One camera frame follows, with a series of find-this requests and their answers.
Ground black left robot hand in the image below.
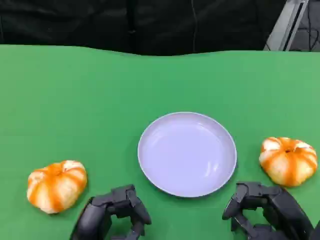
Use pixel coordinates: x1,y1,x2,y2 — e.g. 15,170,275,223
70,184,153,240

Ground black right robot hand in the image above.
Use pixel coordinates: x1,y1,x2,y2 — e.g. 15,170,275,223
221,181,315,240

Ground orange white toy bread roll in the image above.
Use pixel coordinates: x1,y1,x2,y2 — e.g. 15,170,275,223
258,136,318,188
26,159,88,215

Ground lilac plate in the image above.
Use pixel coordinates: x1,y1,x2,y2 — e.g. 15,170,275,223
137,111,238,198

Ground green table cloth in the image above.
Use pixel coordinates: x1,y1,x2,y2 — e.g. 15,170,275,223
0,44,320,240

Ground black backdrop curtain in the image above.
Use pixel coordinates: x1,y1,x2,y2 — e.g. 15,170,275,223
0,0,287,57

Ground black floor cables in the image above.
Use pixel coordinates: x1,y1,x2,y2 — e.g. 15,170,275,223
297,0,320,52

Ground aluminium frame profile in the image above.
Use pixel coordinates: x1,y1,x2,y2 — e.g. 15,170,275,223
263,0,310,52

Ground thin black hanging cable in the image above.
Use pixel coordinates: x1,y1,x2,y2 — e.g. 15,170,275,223
190,0,199,55

